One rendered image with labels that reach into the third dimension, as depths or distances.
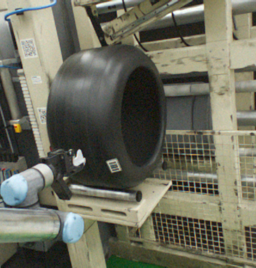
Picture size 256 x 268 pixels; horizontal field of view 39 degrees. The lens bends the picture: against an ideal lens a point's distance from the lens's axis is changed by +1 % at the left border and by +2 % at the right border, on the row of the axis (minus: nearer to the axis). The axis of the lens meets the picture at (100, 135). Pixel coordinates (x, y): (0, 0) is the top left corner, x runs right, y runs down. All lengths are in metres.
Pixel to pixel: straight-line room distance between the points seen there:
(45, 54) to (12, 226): 0.87
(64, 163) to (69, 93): 0.28
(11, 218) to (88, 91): 0.57
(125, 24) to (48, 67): 0.44
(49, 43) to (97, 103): 0.44
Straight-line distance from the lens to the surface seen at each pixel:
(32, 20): 1.51
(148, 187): 1.68
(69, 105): 1.26
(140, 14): 1.70
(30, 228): 0.86
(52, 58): 1.55
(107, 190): 1.47
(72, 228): 0.95
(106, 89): 1.22
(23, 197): 1.01
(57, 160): 1.13
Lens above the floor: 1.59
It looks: 18 degrees down
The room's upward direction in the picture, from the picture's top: 11 degrees counter-clockwise
